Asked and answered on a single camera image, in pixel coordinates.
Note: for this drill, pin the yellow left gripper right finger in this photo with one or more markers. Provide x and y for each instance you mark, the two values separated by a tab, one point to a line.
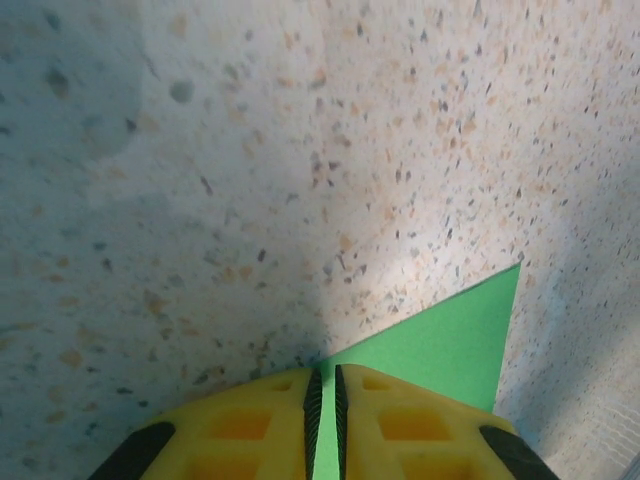
425	440

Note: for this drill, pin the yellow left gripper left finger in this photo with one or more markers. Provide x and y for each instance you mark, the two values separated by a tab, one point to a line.
225	440

